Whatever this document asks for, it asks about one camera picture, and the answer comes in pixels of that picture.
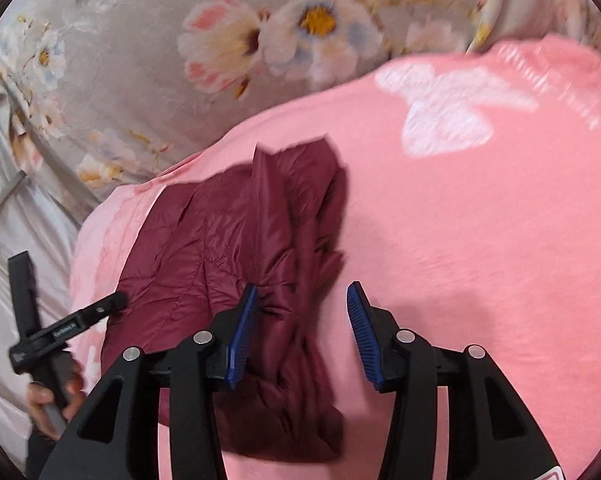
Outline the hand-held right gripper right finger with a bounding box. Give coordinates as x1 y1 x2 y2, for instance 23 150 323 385
346 281 566 480

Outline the maroon quilted jacket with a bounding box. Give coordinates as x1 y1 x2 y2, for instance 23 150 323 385
100 135 352 465

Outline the person's left hand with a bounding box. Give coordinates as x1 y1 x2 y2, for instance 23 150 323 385
26 360 87 437

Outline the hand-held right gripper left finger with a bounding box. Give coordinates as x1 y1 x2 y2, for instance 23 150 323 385
39 282 260 480

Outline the pink blanket with white print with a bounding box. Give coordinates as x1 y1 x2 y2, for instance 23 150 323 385
68 35 601 480

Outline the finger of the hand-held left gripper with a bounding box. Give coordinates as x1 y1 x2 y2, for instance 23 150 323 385
78 293 129 328

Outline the grey floral bedsheet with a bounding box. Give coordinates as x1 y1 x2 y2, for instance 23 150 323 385
0 0 601 461

